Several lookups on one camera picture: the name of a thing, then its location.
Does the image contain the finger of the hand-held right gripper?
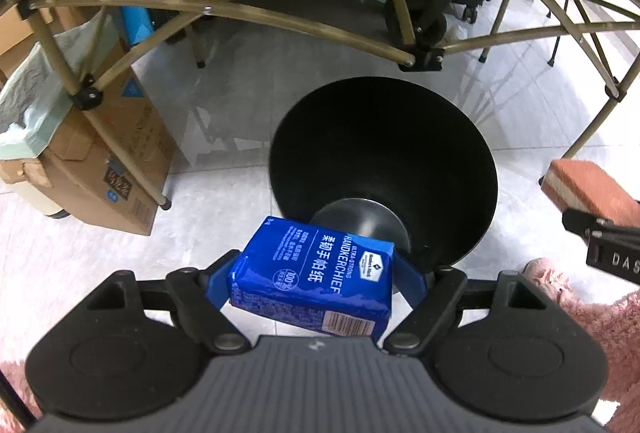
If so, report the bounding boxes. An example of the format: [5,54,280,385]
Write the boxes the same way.
[562,209,640,244]

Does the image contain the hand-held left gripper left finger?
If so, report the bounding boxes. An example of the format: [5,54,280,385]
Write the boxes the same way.
[87,249,253,356]

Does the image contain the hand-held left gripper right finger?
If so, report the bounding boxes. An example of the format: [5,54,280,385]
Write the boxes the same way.
[379,252,550,356]

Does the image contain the orange scrub sponge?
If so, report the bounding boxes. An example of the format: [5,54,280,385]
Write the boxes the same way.
[541,158,640,226]

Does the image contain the blue tissue packet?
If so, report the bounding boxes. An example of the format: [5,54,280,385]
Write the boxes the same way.
[226,214,396,339]

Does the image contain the black trash bin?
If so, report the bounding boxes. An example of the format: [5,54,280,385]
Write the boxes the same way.
[268,75,499,275]

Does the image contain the pink fluffy slipper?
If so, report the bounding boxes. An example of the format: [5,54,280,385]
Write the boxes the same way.
[515,259,571,309]

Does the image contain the printed cardboard box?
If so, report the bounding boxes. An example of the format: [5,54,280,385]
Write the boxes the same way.
[0,30,177,237]

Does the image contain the tan slatted folding table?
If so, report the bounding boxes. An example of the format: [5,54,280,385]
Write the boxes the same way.
[0,0,640,211]

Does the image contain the person's left fuzzy pink leg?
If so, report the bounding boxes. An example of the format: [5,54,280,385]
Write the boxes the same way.
[0,355,46,420]

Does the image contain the pale green plastic bag liner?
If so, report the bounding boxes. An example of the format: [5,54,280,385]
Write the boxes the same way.
[0,25,133,161]

